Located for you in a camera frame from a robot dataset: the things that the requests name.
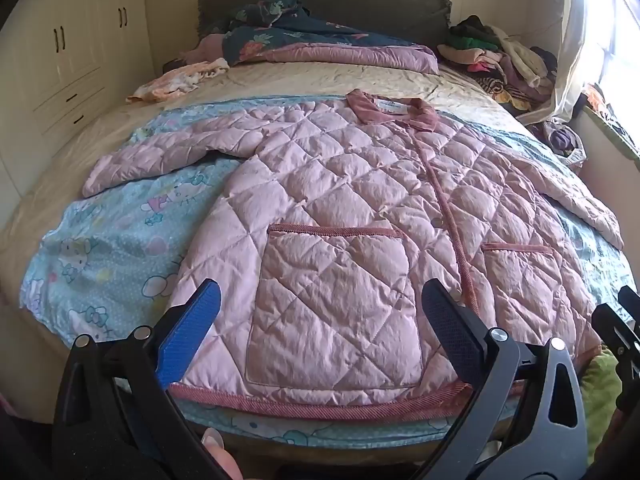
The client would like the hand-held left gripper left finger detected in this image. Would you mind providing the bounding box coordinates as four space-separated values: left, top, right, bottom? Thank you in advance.
52 278 241 480

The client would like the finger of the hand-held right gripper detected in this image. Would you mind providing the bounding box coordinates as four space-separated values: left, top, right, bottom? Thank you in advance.
617 285 640 322
591 303 640 361

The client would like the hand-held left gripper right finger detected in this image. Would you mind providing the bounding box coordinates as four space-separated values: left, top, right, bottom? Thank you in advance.
414 278 589 480

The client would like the pink quilted jacket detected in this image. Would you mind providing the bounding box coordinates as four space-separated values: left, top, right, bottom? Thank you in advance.
81 89 626 422

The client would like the floral bag with clothes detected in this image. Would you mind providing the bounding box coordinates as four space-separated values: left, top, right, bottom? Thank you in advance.
541 119 587 167

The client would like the pile of clothes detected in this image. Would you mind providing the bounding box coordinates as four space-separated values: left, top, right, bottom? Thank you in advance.
437 14 562 115

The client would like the person's left hand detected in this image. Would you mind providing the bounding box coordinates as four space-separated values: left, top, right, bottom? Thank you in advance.
201 427 246 480

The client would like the green cloth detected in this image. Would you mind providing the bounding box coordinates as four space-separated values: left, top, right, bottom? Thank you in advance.
580 349 625 463

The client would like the blue cartoon printed blanket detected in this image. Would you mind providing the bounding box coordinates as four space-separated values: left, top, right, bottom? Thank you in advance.
19 94 640 450

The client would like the green windowsill cover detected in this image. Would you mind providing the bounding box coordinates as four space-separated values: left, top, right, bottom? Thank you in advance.
586 109 640 162

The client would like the orange and dark cloth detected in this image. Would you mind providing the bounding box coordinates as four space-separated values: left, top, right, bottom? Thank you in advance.
579 81 640 128

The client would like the peach patterned cloth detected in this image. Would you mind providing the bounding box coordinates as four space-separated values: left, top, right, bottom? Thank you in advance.
126 57 231 105

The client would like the bed with beige sheet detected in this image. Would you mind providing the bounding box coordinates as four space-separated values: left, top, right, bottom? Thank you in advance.
0 52 640 461

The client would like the cream curtain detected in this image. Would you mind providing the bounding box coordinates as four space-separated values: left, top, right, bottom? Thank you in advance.
527 0 603 125

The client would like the window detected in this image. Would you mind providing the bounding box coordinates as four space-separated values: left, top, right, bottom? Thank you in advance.
582 0 640 93

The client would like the pink pillow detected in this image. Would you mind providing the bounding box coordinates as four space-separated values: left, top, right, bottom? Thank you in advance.
177 33 227 67

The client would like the dark floral quilt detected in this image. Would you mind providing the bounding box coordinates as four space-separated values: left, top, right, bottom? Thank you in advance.
222 0 442 75

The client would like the cream wardrobe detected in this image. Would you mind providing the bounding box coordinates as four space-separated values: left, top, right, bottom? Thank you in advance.
0 0 153 203

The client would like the grey padded headboard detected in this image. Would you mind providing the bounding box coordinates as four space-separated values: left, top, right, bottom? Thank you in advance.
196 0 453 42

